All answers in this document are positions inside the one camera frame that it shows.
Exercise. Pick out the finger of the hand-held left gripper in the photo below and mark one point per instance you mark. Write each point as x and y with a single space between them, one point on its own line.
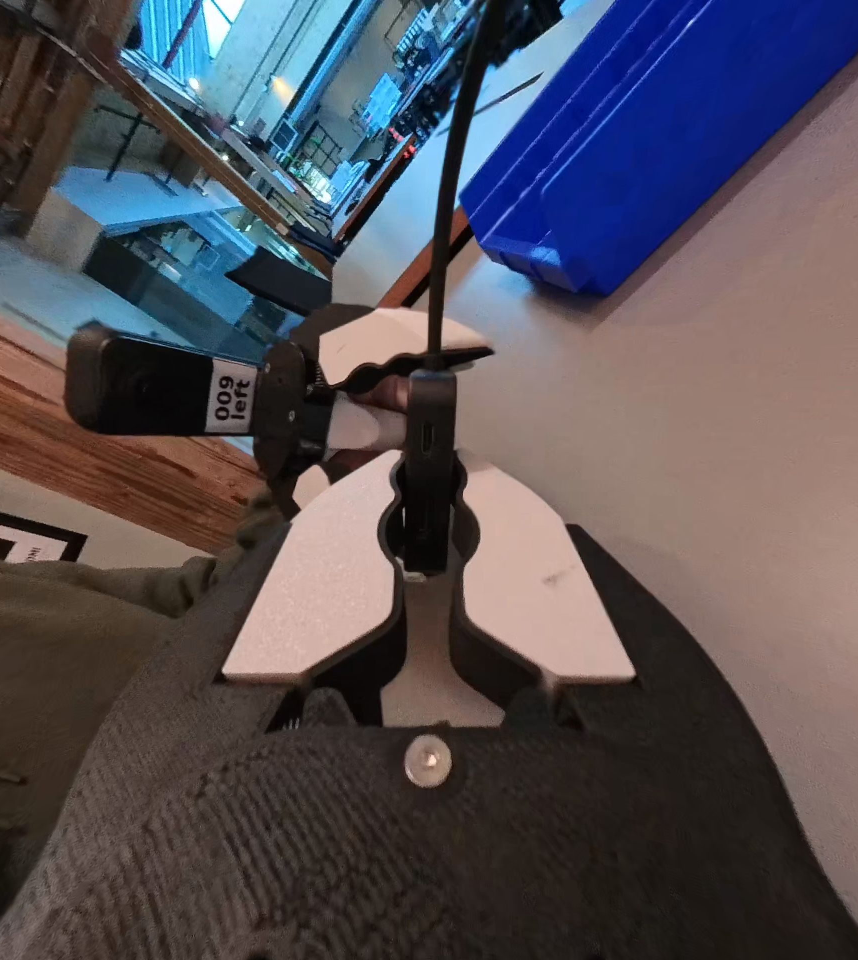
384 337
357 429

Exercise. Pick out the white table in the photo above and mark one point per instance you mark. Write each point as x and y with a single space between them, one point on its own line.
144 195

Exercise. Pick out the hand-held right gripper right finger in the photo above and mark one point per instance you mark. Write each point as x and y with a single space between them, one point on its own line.
534 592

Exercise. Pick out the black usb hub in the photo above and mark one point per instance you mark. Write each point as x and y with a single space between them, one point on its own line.
429 450

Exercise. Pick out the wooden plank bench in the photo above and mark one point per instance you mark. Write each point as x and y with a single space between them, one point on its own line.
61 450

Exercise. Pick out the grey desk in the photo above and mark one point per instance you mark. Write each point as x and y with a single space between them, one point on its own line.
698 412

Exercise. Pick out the wooden shelf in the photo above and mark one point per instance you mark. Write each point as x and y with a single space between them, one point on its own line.
16 97

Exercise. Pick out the blue plastic bin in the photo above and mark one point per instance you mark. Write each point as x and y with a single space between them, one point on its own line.
661 150

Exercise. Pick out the person's left hand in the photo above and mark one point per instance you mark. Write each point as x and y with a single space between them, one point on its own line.
391 394

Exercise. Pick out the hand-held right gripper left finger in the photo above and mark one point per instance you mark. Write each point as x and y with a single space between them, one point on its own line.
309 592

